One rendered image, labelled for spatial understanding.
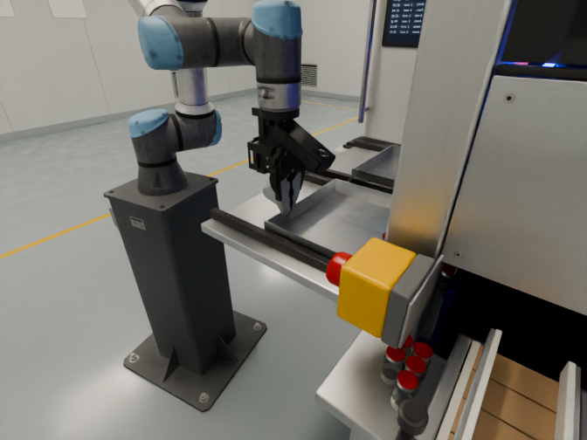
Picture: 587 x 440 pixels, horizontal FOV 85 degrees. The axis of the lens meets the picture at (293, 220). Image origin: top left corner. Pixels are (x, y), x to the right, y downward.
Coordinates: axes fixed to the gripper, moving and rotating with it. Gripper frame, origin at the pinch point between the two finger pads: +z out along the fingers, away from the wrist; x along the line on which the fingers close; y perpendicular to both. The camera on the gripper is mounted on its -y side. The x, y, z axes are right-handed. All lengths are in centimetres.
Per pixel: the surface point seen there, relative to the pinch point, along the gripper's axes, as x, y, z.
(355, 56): -544, 285, 14
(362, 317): 21.6, -27.2, -6.6
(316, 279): 10.2, -14.0, 3.5
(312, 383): -21, 6, 91
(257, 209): -0.8, 10.1, 3.5
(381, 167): -41.8, -0.9, 3.3
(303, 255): 8.1, -9.7, 1.8
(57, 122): -106, 495, 81
